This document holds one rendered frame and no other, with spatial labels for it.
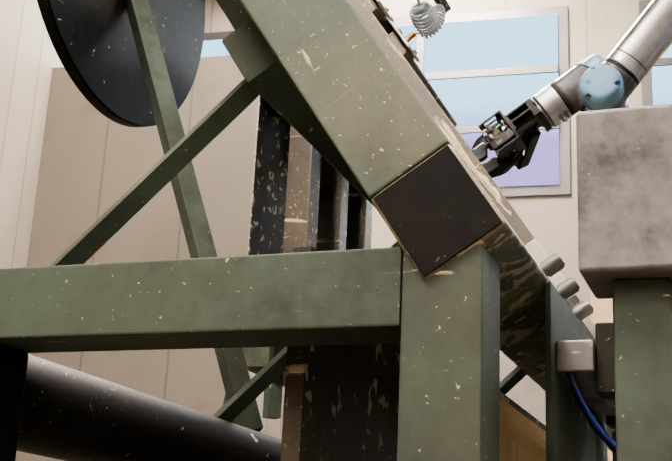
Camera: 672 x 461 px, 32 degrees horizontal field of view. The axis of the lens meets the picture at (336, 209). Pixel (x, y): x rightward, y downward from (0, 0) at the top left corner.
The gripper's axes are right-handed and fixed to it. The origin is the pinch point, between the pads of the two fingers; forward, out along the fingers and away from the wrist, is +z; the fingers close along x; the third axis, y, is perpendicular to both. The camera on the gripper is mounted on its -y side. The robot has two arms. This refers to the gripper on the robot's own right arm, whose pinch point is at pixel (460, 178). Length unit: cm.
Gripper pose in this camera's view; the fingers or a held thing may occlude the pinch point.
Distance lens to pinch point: 231.9
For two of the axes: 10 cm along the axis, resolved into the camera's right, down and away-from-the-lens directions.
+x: 4.8, 7.4, -4.6
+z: -8.0, 5.9, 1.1
